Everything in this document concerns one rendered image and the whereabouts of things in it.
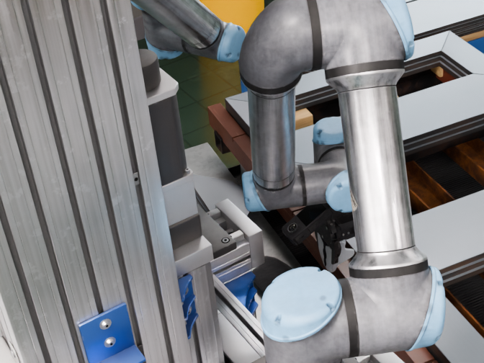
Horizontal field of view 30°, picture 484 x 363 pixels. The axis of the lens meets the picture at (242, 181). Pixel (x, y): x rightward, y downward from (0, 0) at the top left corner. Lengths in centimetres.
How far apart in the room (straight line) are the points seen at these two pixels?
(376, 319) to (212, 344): 36
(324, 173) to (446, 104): 91
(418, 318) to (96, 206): 48
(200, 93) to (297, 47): 295
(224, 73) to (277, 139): 291
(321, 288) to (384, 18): 39
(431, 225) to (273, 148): 67
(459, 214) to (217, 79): 240
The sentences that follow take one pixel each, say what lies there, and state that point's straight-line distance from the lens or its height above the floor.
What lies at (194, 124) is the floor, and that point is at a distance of 400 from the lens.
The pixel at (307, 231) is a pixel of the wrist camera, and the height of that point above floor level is 102.
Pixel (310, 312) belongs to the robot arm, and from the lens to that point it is 127.
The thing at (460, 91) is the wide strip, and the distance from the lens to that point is 251.
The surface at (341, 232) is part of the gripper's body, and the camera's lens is 182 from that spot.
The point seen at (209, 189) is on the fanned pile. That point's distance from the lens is 240.
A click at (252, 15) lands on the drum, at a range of 440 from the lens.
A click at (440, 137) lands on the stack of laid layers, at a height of 83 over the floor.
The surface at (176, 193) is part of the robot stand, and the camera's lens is 135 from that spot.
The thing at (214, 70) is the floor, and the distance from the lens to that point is 438.
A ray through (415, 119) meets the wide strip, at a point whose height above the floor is 86.
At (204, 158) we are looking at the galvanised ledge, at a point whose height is 68.
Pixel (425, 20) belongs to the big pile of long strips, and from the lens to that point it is 289.
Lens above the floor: 217
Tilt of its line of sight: 37 degrees down
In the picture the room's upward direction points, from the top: 6 degrees counter-clockwise
